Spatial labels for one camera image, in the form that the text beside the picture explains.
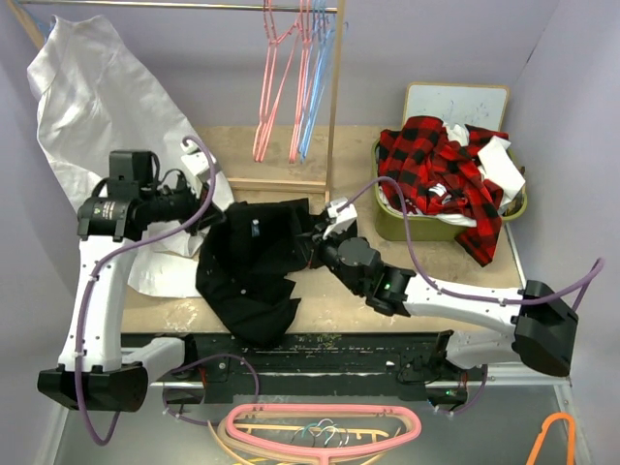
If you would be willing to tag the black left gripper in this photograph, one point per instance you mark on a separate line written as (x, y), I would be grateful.
(206, 218)

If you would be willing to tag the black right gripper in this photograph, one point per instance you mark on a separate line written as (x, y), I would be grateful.
(314, 244)

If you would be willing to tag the black button shirt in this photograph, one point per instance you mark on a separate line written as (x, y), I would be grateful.
(244, 265)

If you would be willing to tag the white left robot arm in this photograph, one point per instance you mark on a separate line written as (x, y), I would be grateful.
(91, 373)

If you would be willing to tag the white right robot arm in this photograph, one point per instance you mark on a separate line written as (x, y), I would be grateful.
(533, 325)

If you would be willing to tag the red black plaid shirt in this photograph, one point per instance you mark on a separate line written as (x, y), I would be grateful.
(440, 176)

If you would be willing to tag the white hanging shirt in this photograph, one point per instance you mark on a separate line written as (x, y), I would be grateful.
(94, 96)

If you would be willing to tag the beige hanger on tray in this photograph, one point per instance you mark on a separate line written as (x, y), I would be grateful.
(285, 453)

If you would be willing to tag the blue hanger on rack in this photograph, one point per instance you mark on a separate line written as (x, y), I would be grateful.
(322, 51)

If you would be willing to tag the blue hanger under white shirt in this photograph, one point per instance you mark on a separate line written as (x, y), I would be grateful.
(37, 29)

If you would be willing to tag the olive green laundry basket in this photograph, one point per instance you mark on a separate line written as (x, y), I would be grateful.
(397, 224)

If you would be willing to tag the white cloth in basket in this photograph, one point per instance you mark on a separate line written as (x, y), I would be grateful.
(495, 163)

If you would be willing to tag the yellow framed whiteboard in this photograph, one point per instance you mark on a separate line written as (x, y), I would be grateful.
(458, 103)

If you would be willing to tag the wooden clothes rack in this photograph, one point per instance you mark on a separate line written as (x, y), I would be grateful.
(314, 187)

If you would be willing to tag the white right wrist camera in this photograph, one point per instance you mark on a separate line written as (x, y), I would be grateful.
(340, 214)

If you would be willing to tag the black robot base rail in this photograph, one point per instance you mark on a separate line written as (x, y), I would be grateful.
(410, 366)

